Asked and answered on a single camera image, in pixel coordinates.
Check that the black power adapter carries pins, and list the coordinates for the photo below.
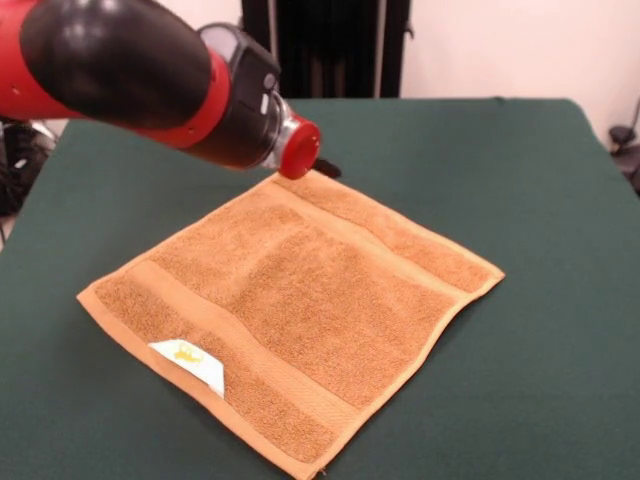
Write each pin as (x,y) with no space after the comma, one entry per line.
(620,135)

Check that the dark green table cloth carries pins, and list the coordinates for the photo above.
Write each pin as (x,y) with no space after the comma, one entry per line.
(525,375)

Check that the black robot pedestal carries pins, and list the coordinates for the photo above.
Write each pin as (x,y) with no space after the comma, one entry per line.
(340,50)

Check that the orange terry towel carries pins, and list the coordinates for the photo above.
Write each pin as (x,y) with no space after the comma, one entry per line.
(300,300)

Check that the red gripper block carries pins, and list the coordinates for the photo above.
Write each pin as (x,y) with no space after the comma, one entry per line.
(300,150)

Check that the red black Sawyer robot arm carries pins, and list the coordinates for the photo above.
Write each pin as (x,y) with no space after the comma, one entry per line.
(125,65)

